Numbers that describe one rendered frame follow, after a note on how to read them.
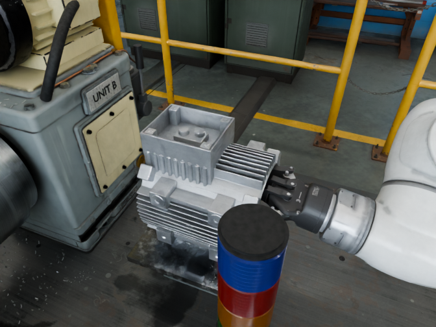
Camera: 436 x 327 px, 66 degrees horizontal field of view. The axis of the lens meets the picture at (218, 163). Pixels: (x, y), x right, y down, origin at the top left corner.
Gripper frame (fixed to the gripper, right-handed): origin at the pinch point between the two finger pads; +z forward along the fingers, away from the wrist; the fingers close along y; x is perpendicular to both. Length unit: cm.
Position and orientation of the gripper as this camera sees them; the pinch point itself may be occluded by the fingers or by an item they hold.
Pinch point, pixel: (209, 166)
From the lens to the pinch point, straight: 57.0
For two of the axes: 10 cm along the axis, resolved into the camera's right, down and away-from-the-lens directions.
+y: -3.9, 5.8, -7.1
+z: -9.1, -3.5, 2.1
